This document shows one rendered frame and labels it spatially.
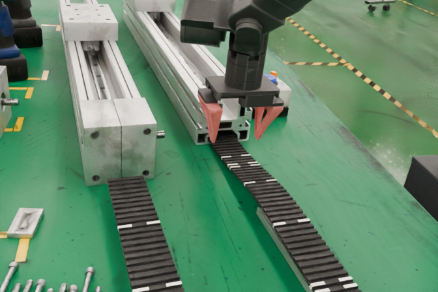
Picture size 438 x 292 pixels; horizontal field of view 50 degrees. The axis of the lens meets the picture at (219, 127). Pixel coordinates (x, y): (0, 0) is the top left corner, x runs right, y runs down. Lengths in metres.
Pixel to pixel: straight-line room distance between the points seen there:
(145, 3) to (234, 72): 0.64
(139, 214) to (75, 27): 0.54
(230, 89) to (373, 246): 0.29
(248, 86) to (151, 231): 0.26
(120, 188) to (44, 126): 0.28
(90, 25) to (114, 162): 0.42
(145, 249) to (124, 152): 0.18
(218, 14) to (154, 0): 0.65
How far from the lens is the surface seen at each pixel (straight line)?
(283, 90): 0.93
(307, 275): 0.55
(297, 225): 0.60
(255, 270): 0.58
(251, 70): 0.69
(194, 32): 0.68
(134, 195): 0.62
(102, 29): 1.03
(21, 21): 1.25
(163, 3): 1.31
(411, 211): 0.76
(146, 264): 0.53
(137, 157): 0.69
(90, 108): 0.71
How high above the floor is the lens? 1.18
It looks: 27 degrees down
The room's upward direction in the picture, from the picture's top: 6 degrees clockwise
